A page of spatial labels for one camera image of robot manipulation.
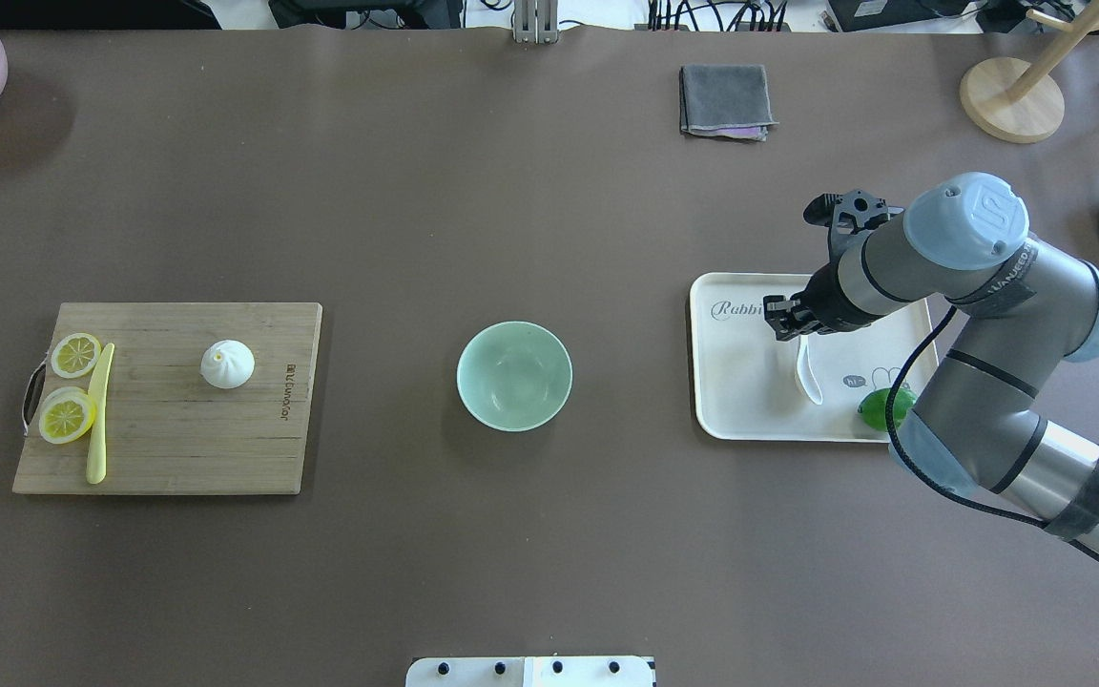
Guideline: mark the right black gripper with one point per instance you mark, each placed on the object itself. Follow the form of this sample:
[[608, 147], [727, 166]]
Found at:
[[829, 303]]

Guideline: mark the white ceramic spoon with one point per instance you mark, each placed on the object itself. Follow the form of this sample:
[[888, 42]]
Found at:
[[807, 382]]

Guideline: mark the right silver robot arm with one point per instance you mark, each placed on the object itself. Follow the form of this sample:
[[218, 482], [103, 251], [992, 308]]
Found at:
[[972, 434]]

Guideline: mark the light green ceramic bowl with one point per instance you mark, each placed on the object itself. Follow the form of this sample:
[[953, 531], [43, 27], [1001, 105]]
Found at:
[[514, 376]]

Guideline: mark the white steamed bun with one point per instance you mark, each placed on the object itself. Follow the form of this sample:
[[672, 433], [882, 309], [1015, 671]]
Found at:
[[227, 364]]

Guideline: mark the cream rabbit serving tray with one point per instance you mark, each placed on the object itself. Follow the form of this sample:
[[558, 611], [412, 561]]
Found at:
[[746, 383]]

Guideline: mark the green lime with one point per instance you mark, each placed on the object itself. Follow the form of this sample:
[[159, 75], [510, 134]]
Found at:
[[873, 408]]

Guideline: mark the folded grey cloth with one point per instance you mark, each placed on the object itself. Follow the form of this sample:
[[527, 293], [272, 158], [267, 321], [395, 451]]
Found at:
[[725, 100]]

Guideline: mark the wooden stand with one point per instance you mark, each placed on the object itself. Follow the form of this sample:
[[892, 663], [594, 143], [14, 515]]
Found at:
[[1017, 101]]

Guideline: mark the wooden cutting board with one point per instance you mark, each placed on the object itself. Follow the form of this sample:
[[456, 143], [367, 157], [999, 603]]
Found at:
[[168, 432]]

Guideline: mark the yellow plastic knife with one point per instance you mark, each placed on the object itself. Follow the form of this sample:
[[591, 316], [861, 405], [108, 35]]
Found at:
[[97, 458]]

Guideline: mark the lemon slice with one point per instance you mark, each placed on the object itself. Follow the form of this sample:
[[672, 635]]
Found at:
[[75, 355]]

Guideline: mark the stacked lemon slices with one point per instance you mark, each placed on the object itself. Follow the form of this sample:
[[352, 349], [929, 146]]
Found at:
[[66, 414]]

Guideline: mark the aluminium frame post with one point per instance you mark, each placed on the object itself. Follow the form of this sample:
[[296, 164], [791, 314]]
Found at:
[[535, 21]]

